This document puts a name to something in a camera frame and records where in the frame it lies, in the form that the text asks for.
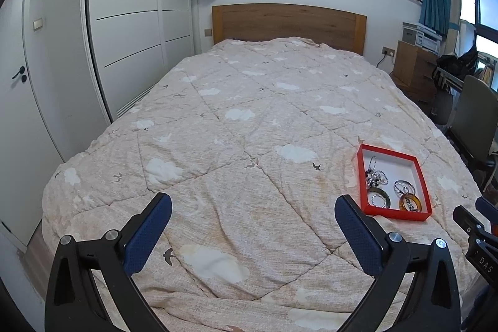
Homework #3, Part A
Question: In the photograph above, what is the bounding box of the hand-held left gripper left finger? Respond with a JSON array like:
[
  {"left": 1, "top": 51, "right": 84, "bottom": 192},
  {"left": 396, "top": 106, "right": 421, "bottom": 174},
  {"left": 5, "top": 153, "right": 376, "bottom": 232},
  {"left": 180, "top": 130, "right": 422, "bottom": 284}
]
[{"left": 44, "top": 193, "right": 173, "bottom": 332}]

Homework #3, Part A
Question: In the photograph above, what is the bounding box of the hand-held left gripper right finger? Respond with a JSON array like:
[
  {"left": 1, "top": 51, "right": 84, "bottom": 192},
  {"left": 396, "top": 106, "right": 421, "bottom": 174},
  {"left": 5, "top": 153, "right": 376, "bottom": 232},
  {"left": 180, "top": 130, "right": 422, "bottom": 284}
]
[{"left": 334, "top": 194, "right": 462, "bottom": 332}]

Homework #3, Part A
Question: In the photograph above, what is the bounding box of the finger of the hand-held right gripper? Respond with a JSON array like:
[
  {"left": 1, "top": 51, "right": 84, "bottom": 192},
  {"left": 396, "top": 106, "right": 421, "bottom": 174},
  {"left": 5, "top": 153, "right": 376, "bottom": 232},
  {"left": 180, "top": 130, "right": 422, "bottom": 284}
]
[
  {"left": 475, "top": 196, "right": 498, "bottom": 224},
  {"left": 452, "top": 205, "right": 491, "bottom": 240}
]

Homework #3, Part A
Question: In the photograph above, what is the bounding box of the dark bangle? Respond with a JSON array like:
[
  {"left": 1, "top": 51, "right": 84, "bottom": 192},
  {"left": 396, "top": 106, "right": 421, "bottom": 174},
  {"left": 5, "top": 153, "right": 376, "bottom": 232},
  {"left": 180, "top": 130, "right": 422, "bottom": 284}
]
[{"left": 368, "top": 189, "right": 391, "bottom": 209}]

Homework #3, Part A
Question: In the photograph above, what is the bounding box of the amber bangle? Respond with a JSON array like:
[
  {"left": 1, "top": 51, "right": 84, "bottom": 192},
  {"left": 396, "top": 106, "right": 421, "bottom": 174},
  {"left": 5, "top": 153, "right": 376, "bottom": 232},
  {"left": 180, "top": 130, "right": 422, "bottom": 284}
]
[{"left": 398, "top": 194, "right": 422, "bottom": 214}]

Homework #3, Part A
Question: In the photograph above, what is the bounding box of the silver bangle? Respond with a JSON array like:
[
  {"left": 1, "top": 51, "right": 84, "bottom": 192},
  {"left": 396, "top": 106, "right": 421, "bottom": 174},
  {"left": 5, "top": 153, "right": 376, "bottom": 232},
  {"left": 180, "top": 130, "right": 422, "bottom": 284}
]
[{"left": 393, "top": 179, "right": 416, "bottom": 197}]

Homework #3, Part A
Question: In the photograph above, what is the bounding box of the red-rimmed cardboard box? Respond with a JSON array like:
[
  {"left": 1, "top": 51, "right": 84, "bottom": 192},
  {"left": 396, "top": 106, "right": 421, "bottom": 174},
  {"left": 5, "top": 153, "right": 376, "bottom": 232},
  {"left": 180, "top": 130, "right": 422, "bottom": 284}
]
[{"left": 356, "top": 144, "right": 434, "bottom": 221}]

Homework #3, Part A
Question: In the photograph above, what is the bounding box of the grey chair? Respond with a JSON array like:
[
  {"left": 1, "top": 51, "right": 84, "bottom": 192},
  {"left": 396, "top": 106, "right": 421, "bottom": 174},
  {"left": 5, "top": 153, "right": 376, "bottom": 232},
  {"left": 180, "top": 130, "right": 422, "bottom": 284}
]
[{"left": 444, "top": 74, "right": 498, "bottom": 193}]

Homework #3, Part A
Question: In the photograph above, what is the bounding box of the beige cloud-print blanket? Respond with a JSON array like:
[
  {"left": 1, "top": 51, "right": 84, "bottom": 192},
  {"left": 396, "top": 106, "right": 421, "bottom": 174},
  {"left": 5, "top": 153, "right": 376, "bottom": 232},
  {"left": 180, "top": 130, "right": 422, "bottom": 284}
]
[{"left": 41, "top": 38, "right": 485, "bottom": 332}]

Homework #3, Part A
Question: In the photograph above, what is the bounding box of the black bag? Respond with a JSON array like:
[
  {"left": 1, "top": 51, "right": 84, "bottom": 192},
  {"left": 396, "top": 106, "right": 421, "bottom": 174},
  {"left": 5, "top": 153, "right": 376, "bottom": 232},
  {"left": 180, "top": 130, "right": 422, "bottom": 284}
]
[{"left": 435, "top": 45, "right": 480, "bottom": 79}]

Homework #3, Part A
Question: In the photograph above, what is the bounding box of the white door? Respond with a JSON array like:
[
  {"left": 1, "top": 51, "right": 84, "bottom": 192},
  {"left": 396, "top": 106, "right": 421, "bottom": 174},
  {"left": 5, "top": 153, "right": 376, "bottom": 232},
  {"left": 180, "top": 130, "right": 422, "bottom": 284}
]
[{"left": 0, "top": 0, "right": 113, "bottom": 249}]

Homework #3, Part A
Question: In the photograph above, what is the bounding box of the wooden nightstand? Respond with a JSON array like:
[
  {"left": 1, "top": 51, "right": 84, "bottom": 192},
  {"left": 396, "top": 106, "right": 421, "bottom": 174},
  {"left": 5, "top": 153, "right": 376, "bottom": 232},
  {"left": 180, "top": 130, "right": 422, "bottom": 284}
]
[{"left": 391, "top": 40, "right": 441, "bottom": 104}]

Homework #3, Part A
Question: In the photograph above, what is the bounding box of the white printer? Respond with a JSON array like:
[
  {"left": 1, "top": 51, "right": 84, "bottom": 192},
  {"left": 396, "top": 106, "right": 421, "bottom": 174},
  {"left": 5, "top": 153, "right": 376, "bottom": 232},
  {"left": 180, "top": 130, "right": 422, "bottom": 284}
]
[{"left": 402, "top": 22, "right": 443, "bottom": 53}]

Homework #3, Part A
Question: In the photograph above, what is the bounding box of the white wardrobe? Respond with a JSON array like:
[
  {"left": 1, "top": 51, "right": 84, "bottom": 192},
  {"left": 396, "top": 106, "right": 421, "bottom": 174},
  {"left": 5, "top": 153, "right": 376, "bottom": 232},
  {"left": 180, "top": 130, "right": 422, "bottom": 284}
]
[{"left": 83, "top": 0, "right": 197, "bottom": 123}]

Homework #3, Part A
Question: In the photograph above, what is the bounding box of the wooden headboard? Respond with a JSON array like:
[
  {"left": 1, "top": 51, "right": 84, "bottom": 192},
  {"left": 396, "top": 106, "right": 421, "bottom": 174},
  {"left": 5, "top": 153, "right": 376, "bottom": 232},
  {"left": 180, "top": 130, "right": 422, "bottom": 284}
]
[{"left": 212, "top": 4, "right": 367, "bottom": 56}]

